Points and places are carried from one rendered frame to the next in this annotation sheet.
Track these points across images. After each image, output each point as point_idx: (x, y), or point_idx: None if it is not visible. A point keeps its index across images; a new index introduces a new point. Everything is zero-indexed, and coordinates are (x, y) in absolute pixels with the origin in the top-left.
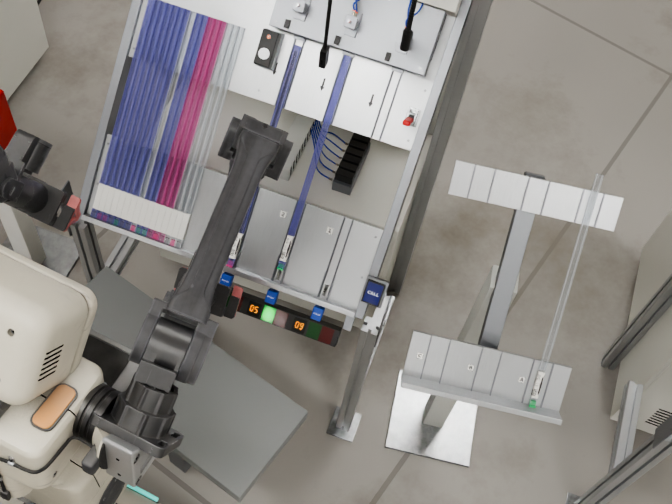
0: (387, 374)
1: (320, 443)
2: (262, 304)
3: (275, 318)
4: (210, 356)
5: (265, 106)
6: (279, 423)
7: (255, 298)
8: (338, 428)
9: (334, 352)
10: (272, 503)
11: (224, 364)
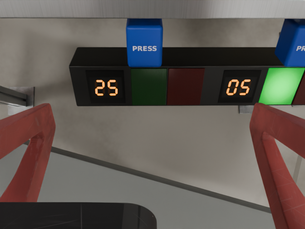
0: (270, 40)
1: (238, 124)
2: (261, 69)
3: (300, 91)
4: (168, 216)
5: None
6: None
7: (230, 57)
8: (248, 106)
9: (217, 37)
10: (219, 191)
11: (204, 221)
